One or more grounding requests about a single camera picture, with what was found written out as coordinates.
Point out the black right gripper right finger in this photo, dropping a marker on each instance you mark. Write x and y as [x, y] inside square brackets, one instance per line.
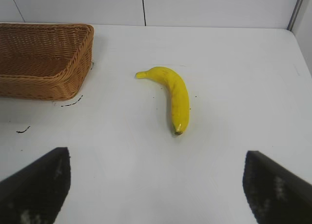
[275, 192]

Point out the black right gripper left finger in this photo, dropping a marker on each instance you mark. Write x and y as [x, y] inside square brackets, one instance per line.
[34, 192]

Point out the yellow banana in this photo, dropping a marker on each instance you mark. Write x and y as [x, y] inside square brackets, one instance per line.
[179, 94]

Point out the brown wicker basket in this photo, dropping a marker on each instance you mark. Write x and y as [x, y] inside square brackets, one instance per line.
[36, 50]

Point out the grey aluminium frame post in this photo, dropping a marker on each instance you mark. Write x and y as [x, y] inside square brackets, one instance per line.
[297, 9]

